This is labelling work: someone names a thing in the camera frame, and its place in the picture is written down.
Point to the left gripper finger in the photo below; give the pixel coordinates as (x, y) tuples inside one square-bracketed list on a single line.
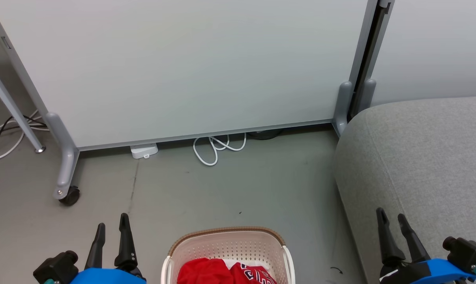
[(125, 244), (96, 252)]

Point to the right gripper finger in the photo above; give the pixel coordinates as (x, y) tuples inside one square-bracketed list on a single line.
[(388, 240), (415, 242)]

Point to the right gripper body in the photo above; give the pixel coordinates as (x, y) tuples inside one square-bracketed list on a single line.
[(431, 272)]

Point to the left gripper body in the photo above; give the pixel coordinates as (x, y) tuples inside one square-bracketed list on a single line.
[(107, 277)]

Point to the red jersey garment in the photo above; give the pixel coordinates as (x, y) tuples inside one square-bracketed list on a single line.
[(202, 273)]

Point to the grey fabric sofa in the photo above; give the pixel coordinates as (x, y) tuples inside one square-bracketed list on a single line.
[(419, 157)]

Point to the small black floor scrap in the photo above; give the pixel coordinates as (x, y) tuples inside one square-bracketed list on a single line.
[(336, 269)]

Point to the black caster wheel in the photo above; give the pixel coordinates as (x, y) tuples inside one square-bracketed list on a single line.
[(70, 196)]

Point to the white power adapter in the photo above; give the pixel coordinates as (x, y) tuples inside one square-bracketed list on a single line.
[(144, 151)]

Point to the grey metal table leg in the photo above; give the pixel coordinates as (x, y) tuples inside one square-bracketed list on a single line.
[(9, 104)]

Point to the wide white partition panel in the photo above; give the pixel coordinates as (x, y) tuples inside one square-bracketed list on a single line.
[(182, 71)]

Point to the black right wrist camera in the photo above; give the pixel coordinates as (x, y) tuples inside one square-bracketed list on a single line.
[(467, 250)]

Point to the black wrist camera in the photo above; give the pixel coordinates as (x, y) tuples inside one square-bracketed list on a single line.
[(56, 268), (467, 250)]

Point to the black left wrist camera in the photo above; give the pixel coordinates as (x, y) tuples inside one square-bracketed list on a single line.
[(56, 268)]

